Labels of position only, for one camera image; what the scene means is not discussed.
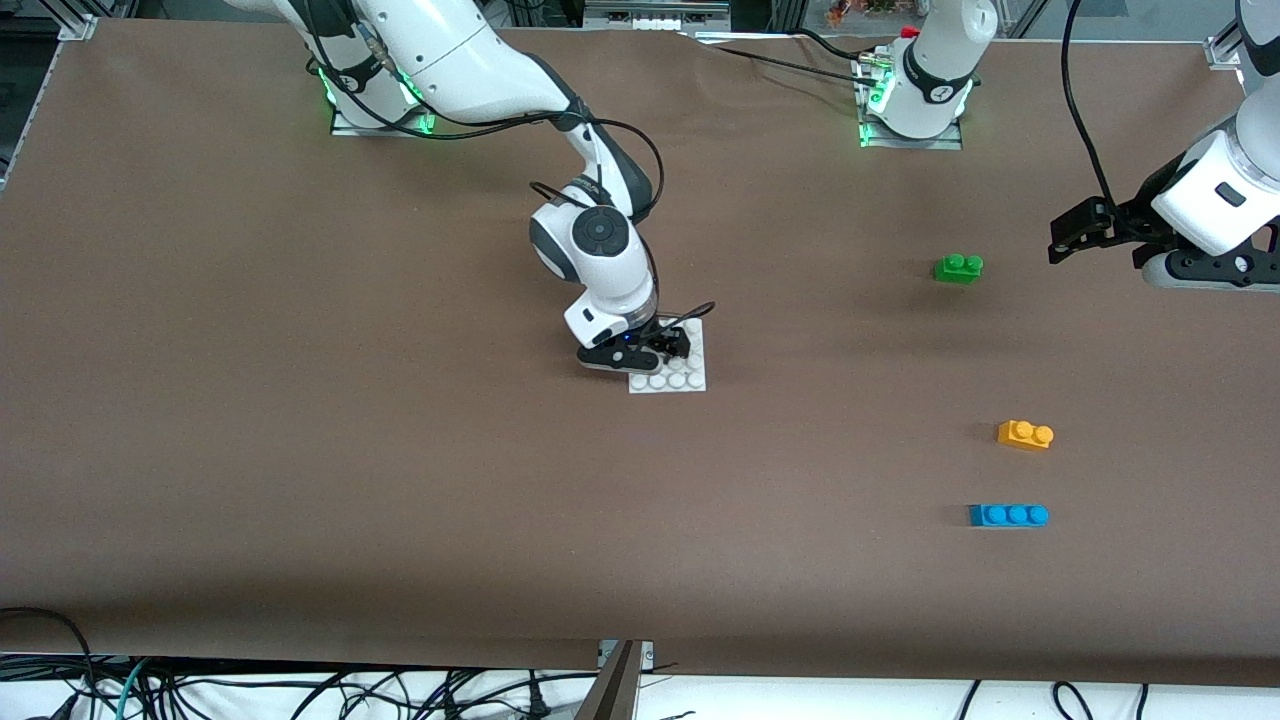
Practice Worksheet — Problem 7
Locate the white studded base plate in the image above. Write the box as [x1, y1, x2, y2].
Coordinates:
[628, 317, 708, 395]

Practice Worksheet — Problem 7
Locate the yellow toy block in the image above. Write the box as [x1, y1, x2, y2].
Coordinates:
[997, 420, 1055, 452]

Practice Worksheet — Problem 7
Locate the blue toy block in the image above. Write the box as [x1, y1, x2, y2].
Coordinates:
[968, 503, 1050, 529]

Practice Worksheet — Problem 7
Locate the brown paper table cover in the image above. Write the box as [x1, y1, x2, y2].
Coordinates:
[0, 20, 1280, 689]

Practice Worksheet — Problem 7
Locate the orange clutter pile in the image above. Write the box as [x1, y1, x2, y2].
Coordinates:
[826, 0, 901, 26]

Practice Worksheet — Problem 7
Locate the grey slanted beam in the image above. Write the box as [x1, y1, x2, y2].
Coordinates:
[575, 640, 641, 720]

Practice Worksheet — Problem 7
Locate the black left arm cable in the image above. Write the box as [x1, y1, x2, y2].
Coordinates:
[1058, 0, 1115, 206]

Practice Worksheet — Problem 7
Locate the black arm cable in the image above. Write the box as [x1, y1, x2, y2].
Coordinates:
[1058, 0, 1115, 206]
[300, 0, 717, 336]

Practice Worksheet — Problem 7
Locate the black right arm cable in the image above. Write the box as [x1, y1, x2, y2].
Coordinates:
[300, 0, 717, 336]

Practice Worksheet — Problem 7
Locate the black cable across table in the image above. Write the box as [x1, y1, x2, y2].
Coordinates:
[690, 30, 881, 86]

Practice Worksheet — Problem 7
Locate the black floor cable tangle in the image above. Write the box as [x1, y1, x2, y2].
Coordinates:
[140, 665, 601, 720]

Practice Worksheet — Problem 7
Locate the curled black floor cable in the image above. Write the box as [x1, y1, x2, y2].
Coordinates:
[1050, 680, 1098, 720]

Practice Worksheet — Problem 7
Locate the teal floor cable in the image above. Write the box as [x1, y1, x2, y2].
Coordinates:
[113, 658, 153, 720]

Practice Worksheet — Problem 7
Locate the black looped floor cable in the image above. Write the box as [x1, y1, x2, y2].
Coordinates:
[0, 607, 99, 720]

